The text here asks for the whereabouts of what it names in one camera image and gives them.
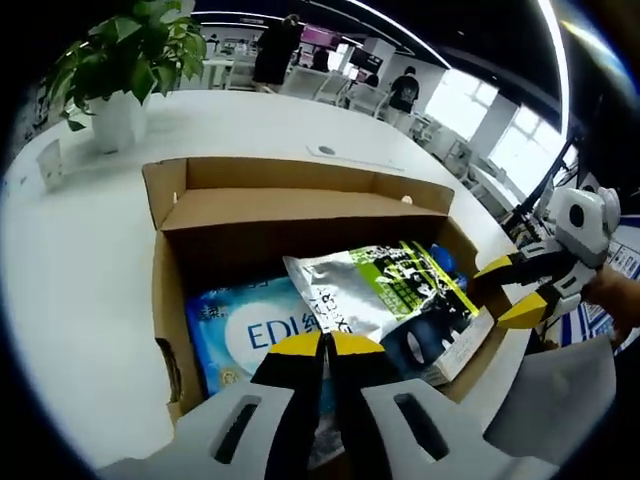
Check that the blue soft wet wipes pack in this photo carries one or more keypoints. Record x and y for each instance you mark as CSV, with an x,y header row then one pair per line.
x,y
235,330

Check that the pink display screen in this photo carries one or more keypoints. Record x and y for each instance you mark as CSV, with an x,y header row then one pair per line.
x,y
320,36

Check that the white office desk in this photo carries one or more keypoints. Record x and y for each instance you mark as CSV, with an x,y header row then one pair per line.
x,y
225,72

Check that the brown cardboard shoe box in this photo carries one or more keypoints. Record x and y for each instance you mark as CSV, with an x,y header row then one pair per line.
x,y
300,210

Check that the table power socket strip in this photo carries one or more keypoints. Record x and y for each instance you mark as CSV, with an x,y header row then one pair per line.
x,y
350,157

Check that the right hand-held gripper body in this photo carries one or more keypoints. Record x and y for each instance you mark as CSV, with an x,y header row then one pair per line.
x,y
595,235

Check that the potted green plant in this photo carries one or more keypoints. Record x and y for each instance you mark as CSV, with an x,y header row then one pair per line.
x,y
125,50

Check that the black monitor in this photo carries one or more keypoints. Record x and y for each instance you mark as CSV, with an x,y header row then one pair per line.
x,y
366,59

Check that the person's right hand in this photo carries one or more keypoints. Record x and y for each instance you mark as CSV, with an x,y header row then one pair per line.
x,y
615,300

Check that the blue floral tissue pack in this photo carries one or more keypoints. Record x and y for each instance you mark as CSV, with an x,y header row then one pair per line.
x,y
444,257

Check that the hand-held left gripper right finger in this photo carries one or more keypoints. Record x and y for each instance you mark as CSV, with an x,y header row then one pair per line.
x,y
365,400

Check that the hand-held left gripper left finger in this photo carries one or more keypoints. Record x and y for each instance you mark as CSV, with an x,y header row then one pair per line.
x,y
295,400

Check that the row of white office chairs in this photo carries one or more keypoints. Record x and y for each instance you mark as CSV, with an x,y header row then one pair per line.
x,y
330,90

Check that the silver green snack bag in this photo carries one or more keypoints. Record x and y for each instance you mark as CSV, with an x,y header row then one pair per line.
x,y
360,295

